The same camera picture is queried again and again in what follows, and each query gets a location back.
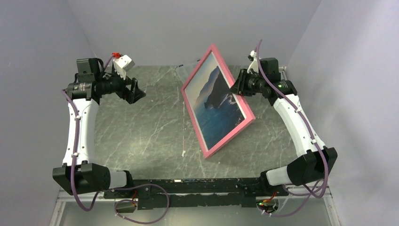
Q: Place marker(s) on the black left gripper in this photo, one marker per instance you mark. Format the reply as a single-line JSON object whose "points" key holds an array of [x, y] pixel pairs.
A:
{"points": [[135, 93]]}

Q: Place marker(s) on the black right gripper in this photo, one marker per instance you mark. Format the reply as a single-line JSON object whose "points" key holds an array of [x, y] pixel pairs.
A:
{"points": [[239, 87]]}

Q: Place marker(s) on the sea and cloud photo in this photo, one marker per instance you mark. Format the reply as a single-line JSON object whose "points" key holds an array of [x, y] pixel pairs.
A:
{"points": [[215, 103]]}

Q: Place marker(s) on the clear acrylic sheet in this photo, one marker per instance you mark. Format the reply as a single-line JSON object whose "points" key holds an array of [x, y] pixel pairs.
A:
{"points": [[215, 103]]}

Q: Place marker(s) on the pink wooden picture frame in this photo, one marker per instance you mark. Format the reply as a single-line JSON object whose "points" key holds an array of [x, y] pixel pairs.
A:
{"points": [[217, 114]]}

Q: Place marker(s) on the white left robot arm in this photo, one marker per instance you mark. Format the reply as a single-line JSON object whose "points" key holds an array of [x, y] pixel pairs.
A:
{"points": [[79, 174]]}

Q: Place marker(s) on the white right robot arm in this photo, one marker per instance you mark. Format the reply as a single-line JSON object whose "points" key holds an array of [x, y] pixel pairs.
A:
{"points": [[314, 159]]}

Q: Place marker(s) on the clear plastic organizer box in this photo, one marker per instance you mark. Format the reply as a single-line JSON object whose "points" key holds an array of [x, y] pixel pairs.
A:
{"points": [[183, 71]]}

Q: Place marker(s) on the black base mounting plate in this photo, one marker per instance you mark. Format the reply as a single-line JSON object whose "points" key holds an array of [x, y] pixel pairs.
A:
{"points": [[175, 193]]}

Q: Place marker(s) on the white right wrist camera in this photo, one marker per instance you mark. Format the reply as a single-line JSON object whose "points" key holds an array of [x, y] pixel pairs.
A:
{"points": [[253, 68]]}

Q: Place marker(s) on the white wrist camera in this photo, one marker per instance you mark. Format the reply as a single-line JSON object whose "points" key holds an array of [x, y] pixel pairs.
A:
{"points": [[122, 64], [253, 68]]}

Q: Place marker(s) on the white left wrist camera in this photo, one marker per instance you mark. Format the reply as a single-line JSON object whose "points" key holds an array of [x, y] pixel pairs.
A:
{"points": [[122, 64]]}

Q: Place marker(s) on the aluminium rail frame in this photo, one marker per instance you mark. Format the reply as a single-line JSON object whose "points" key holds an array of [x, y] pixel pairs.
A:
{"points": [[263, 205]]}

